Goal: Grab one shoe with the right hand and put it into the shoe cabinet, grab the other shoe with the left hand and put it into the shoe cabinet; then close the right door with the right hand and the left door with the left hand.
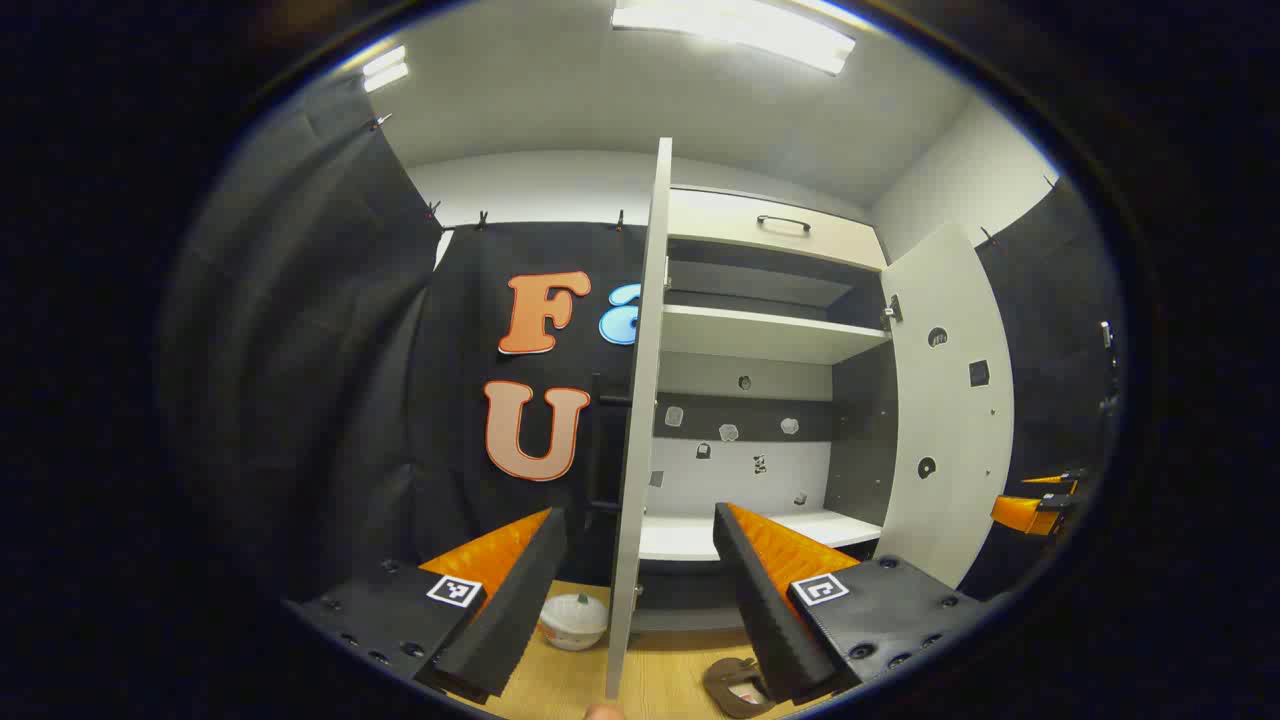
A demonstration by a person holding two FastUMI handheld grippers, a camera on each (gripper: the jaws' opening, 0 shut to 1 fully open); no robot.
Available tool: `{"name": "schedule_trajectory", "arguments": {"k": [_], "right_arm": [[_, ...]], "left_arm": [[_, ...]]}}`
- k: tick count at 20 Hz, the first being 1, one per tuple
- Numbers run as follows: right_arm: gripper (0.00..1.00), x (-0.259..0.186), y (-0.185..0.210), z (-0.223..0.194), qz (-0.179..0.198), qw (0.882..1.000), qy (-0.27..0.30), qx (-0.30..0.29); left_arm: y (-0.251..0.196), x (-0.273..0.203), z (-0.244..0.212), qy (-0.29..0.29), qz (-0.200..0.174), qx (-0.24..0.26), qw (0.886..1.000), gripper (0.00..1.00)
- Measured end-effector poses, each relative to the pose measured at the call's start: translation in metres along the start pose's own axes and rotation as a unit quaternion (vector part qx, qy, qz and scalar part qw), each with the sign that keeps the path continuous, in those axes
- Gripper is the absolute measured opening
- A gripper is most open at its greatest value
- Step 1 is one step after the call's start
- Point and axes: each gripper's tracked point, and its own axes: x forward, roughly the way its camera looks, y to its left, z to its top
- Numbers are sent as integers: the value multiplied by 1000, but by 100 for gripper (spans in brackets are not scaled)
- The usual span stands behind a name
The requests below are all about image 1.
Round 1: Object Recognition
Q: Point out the small ceiling light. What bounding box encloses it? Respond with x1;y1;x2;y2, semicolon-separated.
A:
362;45;409;93

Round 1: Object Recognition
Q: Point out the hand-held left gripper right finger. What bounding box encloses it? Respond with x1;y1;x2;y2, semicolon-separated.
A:
713;502;986;706

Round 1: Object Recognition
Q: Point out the large ceiling light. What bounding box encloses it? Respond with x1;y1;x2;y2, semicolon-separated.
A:
612;0;857;76

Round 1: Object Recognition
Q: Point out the white round container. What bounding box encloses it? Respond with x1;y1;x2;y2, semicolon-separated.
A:
540;592;609;652

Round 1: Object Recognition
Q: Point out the black left door handle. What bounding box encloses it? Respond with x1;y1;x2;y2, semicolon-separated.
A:
588;375;636;513

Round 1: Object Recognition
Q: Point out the brown fuzzy shoe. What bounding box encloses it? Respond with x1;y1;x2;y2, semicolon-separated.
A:
703;657;777;719

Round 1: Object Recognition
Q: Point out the white and grey shoe cabinet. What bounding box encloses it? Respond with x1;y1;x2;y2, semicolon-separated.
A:
640;183;893;636

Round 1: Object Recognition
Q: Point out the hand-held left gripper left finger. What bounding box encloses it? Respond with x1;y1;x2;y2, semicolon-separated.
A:
285;507;569;706

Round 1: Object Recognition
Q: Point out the white cabinet door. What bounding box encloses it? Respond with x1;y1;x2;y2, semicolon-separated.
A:
878;222;1016;591
605;137;673;701

